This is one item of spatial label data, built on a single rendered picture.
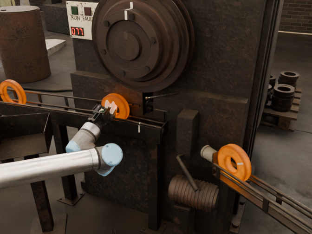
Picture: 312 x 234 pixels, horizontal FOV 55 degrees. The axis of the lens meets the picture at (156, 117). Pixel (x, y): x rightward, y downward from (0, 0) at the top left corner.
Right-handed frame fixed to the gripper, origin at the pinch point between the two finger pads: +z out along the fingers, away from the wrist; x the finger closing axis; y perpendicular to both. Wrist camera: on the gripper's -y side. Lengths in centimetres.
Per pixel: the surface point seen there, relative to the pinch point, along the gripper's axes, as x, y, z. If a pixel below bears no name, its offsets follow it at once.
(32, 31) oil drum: 216, -59, 149
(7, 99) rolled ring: 78, -11, -4
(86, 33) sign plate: 20.3, 28.8, 18.0
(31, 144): 32.4, -7.7, -32.1
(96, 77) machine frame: 14.1, 8.5, 8.6
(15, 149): 37, -7, -38
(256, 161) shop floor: -70, -99, 67
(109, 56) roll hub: -6.8, 31.9, -3.6
